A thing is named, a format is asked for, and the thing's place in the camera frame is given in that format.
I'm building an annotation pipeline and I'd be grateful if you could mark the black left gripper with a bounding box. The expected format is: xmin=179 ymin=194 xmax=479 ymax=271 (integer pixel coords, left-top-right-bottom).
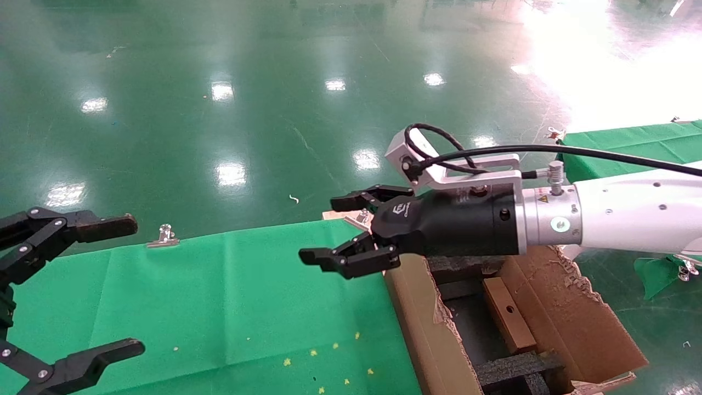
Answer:
xmin=0 ymin=207 xmax=146 ymax=395

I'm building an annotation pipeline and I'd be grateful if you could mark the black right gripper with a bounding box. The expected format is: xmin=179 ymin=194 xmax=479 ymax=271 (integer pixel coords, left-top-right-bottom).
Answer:
xmin=299 ymin=184 xmax=527 ymax=279

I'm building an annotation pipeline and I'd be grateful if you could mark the small cardboard box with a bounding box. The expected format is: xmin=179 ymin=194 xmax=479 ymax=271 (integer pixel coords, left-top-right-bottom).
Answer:
xmin=483 ymin=277 xmax=538 ymax=354

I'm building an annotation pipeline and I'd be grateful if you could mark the large open cardboard carton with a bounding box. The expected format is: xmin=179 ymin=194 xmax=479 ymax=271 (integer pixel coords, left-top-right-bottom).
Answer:
xmin=384 ymin=244 xmax=649 ymax=395

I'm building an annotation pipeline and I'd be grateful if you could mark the light wooden board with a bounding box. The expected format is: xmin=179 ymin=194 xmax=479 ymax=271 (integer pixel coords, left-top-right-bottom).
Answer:
xmin=322 ymin=210 xmax=373 ymax=231

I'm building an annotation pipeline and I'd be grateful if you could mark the black foam block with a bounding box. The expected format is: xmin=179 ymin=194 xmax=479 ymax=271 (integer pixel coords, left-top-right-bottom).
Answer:
xmin=474 ymin=354 xmax=565 ymax=395
xmin=428 ymin=255 xmax=513 ymax=300

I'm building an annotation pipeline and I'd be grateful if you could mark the green tablecloth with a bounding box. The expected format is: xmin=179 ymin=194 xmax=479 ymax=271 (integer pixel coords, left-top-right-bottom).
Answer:
xmin=557 ymin=120 xmax=702 ymax=301
xmin=0 ymin=219 xmax=423 ymax=395

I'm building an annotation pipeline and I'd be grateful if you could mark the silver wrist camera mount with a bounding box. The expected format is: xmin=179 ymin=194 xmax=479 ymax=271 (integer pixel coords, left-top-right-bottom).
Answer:
xmin=385 ymin=125 xmax=523 ymax=193

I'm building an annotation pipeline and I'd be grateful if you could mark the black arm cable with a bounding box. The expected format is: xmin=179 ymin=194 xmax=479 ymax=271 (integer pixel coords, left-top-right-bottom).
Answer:
xmin=404 ymin=123 xmax=702 ymax=177

